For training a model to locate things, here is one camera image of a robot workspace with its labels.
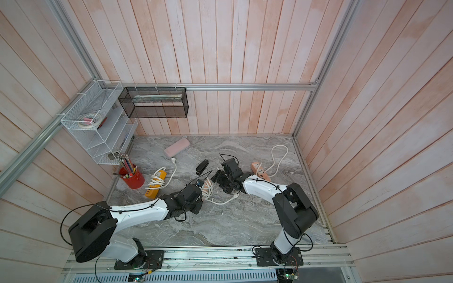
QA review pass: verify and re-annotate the white cord of front strip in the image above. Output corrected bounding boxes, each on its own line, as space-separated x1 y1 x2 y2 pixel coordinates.
201 176 241 206

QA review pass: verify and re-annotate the pink power strip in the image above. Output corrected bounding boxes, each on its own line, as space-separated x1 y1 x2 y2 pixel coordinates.
251 162 271 182

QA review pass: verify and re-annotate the white cord of yellow strip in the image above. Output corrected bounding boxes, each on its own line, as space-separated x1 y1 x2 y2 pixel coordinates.
144 157 178 190

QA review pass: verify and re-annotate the yellow power strip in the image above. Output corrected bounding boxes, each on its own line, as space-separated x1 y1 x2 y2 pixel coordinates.
145 167 166 199

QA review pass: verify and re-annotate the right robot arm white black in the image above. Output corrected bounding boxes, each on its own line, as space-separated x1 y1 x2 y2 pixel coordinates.
211 158 319 266

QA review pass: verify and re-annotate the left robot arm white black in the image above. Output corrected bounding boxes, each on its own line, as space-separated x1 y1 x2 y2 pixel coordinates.
68 185 202 269

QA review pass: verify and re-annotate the black remote control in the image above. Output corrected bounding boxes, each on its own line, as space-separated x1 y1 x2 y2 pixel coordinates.
196 159 209 176

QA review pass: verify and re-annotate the red pencil cup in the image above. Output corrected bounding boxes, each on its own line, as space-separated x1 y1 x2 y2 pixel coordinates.
117 153 145 189

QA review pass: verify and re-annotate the black mesh basket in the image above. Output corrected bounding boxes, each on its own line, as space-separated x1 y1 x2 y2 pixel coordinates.
119 86 189 119

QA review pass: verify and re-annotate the tape roll in rack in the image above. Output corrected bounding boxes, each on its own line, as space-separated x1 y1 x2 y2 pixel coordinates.
77 113 101 129

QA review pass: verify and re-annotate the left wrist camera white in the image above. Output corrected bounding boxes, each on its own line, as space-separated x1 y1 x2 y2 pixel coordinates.
195 179 205 190

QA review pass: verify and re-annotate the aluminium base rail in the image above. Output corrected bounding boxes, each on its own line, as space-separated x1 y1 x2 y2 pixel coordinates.
61 244 355 275

